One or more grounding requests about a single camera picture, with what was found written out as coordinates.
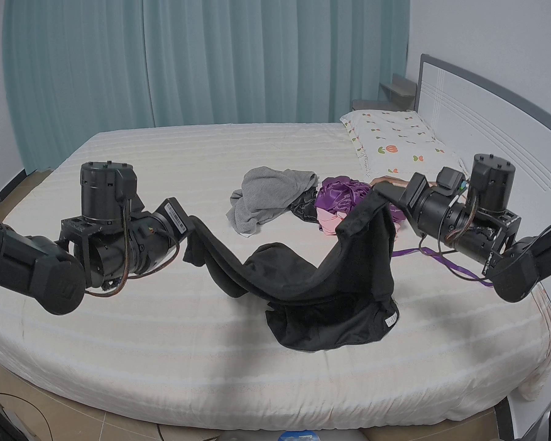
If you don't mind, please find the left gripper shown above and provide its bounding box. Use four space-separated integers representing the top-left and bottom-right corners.
135 198 194 270

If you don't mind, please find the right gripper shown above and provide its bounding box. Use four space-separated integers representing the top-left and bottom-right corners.
376 173 469 247

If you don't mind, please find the black T-shirt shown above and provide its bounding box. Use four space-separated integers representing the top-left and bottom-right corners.
183 191 401 352

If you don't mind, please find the bed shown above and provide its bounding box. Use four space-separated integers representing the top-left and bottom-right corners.
0 53 551 433

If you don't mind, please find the white printed pillow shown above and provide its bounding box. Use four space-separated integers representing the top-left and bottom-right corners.
340 108 469 178

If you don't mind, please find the purple garment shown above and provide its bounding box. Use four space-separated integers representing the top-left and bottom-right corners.
314 176 494 288

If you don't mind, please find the pink garment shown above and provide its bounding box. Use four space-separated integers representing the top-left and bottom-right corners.
318 177 407 247

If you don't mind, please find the black shiny garment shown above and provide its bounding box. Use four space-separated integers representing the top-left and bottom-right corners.
289 187 324 224

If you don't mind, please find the grey bedside table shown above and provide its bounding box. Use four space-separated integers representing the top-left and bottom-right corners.
351 74 418 111

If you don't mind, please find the grey garment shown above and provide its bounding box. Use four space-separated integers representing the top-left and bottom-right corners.
225 166 320 238

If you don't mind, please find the blue-green curtain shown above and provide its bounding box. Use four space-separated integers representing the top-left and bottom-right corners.
143 0 411 127
2 0 157 175

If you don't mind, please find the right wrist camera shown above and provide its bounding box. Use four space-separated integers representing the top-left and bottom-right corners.
435 167 465 193

